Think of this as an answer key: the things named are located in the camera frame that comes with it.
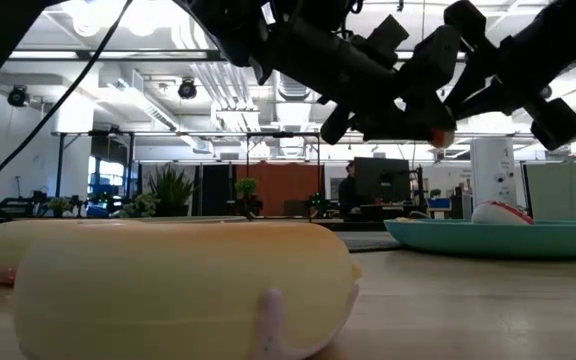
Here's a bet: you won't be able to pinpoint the small round topiary plant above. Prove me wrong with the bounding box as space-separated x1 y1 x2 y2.
234 177 260 217

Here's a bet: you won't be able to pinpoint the white round column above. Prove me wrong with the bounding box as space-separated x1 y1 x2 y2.
469 136 517 211

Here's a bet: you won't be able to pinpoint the small potted plant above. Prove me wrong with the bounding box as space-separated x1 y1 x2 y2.
46 196 73 218

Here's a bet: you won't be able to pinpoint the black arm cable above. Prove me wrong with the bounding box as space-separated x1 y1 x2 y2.
0 0 135 197

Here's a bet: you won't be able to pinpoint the teal plate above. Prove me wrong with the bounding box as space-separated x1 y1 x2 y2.
383 218 576 261

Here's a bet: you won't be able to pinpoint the green leafy vegetable toy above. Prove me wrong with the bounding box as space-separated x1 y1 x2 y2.
119 192 160 219

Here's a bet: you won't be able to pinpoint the grey partition panels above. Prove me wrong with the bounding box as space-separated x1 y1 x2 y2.
521 161 576 222

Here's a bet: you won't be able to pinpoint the silver air duct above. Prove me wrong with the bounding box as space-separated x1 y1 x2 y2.
273 69 314 159

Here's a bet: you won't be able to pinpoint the large leafy potted plant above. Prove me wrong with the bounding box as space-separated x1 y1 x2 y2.
146 163 198 218

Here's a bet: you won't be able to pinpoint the black ceiling spotlight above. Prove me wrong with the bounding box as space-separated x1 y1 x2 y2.
6 84 30 109
177 77 199 101

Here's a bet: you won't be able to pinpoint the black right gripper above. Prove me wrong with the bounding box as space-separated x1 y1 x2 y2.
443 0 576 151

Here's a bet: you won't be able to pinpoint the large golden donut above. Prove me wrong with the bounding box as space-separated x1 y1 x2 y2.
12 221 363 360

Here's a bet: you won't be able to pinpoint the small golden donut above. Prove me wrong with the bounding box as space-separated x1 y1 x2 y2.
427 126 457 150

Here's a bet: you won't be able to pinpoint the black monitor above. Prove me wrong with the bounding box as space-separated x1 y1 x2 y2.
353 156 412 204

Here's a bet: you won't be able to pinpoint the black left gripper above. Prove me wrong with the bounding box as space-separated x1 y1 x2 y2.
277 14 462 146

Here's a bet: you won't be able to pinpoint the grey round woven placemat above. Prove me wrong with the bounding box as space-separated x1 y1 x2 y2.
335 230 403 254

